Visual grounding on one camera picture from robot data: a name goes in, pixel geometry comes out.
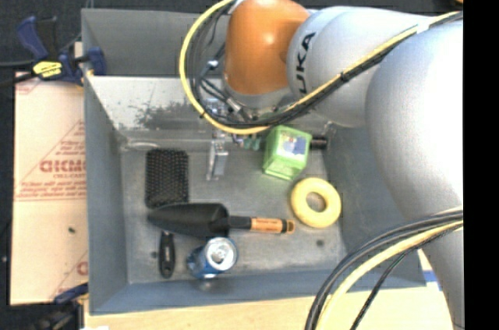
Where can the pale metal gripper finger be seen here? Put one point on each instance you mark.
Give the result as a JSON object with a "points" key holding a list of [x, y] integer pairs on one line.
{"points": [[211, 164], [222, 164]]}

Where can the grey metal bin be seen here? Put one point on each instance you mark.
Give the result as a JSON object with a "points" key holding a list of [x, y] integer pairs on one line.
{"points": [[249, 192]]}

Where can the black mesh brush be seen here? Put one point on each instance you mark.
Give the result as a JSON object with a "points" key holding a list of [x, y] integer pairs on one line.
{"points": [[167, 178]]}

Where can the green box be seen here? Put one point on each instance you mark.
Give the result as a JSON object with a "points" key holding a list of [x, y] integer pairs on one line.
{"points": [[286, 153]]}

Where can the blue drink can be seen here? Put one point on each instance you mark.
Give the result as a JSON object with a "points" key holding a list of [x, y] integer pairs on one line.
{"points": [[212, 258]]}

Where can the small black folding tool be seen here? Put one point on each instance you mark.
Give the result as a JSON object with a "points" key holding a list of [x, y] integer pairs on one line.
{"points": [[167, 254]]}

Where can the brown cardboard board red print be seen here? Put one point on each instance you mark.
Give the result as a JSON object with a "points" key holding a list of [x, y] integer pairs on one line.
{"points": [[47, 149]]}

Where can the black cylinder on white bracket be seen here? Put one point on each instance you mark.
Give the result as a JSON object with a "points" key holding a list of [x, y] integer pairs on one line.
{"points": [[318, 142]]}

